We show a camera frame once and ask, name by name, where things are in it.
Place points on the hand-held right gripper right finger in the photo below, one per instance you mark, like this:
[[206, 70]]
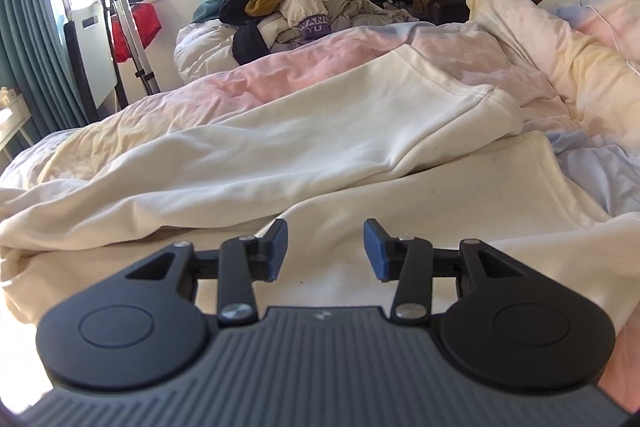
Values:
[[375, 252]]

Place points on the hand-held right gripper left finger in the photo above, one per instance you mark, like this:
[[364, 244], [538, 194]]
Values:
[[277, 252]]

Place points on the cream pants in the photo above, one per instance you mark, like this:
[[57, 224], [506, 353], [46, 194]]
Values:
[[300, 147]]

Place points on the person's right hand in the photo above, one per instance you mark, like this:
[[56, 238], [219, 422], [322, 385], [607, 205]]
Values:
[[620, 357]]

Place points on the bed with white sheet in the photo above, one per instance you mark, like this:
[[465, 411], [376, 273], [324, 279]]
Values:
[[350, 52]]

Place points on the black garment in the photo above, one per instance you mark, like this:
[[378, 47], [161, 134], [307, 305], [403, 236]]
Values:
[[247, 42]]

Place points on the white quilt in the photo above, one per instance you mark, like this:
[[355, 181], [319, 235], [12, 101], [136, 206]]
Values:
[[205, 49]]

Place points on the purple printed garment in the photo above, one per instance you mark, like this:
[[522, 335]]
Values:
[[314, 27]]

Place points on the grey garment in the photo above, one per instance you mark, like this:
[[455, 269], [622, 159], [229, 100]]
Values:
[[360, 12]]

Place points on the white garment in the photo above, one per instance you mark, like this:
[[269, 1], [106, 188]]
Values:
[[300, 9]]

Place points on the blue cloth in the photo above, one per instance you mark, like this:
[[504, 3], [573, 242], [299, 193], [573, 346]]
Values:
[[205, 12]]

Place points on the red bag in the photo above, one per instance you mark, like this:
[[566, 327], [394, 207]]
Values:
[[145, 27]]

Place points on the white folded board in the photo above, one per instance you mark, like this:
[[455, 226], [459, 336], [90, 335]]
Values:
[[92, 57]]

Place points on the metal folding stand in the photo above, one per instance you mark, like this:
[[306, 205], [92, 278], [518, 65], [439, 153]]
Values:
[[125, 22]]

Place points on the white dressing table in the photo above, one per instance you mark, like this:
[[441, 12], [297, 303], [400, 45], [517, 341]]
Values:
[[12, 122]]

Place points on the pastel pillow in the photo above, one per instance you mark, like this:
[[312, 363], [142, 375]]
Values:
[[600, 7]]

